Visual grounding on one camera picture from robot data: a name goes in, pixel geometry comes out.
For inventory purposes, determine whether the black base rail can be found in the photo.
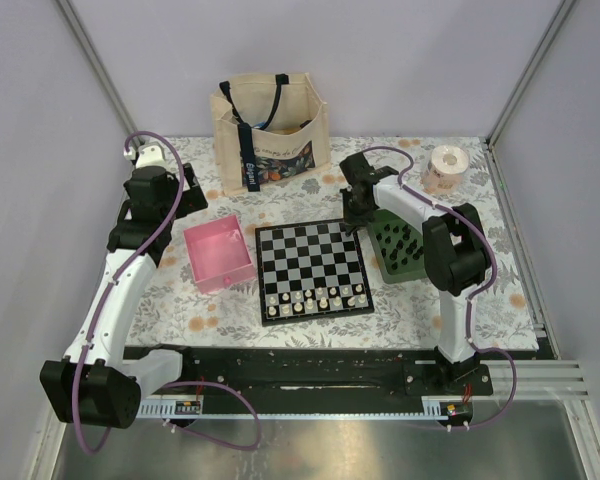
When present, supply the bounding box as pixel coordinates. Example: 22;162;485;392
160;346;494;416

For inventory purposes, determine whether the white chess piece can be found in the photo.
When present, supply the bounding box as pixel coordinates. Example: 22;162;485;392
355;284;367;305
267;296;278;318

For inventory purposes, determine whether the green plastic tray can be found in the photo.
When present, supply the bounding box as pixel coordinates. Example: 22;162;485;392
367;210;427;284

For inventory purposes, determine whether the floral patterned tablecloth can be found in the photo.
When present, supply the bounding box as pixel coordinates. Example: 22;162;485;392
126;137;538;352

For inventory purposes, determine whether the black white chessboard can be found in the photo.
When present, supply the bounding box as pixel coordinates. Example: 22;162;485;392
255;219;374;327

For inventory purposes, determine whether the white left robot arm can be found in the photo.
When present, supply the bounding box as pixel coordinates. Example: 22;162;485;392
40;139;208;429

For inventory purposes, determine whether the pink plastic box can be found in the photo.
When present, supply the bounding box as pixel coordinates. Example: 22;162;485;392
184;215;256;294

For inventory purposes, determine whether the beige canvas tote bag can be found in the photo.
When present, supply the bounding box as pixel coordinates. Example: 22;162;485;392
210;73;331;195

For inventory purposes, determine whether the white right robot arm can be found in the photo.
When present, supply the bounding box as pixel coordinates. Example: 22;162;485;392
339;152;497;396

